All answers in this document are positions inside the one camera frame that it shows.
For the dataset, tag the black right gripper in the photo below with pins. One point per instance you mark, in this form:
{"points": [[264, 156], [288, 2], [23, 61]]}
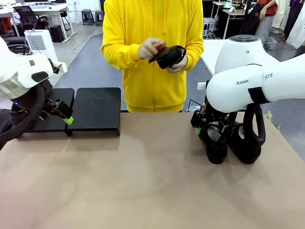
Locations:
{"points": [[212, 114]]}

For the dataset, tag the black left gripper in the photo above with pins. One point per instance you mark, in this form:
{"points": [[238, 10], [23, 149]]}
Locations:
{"points": [[23, 105]]}

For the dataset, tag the black leather shoe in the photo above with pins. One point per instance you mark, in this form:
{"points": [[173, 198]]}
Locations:
{"points": [[245, 152], [215, 150], [169, 58]]}

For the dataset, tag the brown shoe brush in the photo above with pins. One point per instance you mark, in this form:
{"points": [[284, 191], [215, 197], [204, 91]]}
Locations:
{"points": [[162, 51]]}

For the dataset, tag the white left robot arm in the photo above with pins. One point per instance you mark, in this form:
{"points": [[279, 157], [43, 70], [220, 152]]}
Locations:
{"points": [[19, 66]]}

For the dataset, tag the person's right forearm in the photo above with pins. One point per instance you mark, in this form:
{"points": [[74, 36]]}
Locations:
{"points": [[119, 56]]}

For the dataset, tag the person's left forearm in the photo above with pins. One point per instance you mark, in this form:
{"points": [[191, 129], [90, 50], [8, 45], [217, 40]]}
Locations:
{"points": [[195, 55]]}

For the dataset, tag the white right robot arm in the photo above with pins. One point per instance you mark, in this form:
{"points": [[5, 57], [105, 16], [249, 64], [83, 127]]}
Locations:
{"points": [[228, 90]]}

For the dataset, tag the black metal shoe stand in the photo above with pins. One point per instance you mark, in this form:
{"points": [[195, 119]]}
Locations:
{"points": [[95, 107], [62, 95]]}

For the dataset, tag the person's left hand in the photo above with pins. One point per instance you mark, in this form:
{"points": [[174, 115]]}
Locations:
{"points": [[179, 68]]}

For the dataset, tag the person's right hand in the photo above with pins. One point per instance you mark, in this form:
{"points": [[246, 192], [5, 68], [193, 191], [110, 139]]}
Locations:
{"points": [[147, 48]]}

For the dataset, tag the yellow hoodie torso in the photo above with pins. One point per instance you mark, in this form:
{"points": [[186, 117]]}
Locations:
{"points": [[152, 90]]}

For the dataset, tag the white table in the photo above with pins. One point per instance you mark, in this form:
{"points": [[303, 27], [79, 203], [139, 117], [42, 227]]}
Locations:
{"points": [[209, 52]]}

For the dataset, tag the white dehumidifier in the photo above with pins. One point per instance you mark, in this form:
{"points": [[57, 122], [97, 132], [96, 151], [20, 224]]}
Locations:
{"points": [[38, 43]]}

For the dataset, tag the black computer tower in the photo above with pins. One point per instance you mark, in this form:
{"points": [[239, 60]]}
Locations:
{"points": [[56, 33]]}

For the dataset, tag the black office chair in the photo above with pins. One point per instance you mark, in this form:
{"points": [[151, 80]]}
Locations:
{"points": [[16, 40], [26, 15]]}

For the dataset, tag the white computer case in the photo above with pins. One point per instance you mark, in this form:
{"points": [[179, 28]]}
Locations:
{"points": [[209, 27]]}

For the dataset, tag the black draped desk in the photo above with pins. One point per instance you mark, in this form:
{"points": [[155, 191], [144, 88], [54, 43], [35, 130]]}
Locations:
{"points": [[228, 26]]}

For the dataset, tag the grey storage bin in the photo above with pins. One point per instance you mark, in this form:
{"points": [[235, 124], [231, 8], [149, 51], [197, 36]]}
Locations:
{"points": [[270, 43]]}

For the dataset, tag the grey plastic stool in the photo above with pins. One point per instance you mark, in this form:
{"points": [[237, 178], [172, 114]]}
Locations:
{"points": [[87, 16], [99, 17]]}

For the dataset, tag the white office desk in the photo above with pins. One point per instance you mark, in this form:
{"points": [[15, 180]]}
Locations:
{"points": [[47, 8]]}

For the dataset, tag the person in red top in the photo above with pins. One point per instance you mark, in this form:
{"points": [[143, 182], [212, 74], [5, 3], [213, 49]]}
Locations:
{"points": [[264, 26]]}

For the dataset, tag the person in cream top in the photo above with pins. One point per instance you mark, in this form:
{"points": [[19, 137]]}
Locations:
{"points": [[280, 14]]}

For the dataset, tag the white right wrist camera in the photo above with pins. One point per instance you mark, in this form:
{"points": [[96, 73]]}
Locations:
{"points": [[202, 86]]}

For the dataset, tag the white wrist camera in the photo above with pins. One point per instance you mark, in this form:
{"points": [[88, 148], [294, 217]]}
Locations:
{"points": [[202, 86], [60, 67]]}

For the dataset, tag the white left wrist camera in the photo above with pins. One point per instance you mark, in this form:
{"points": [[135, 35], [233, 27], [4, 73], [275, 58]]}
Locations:
{"points": [[60, 67]]}

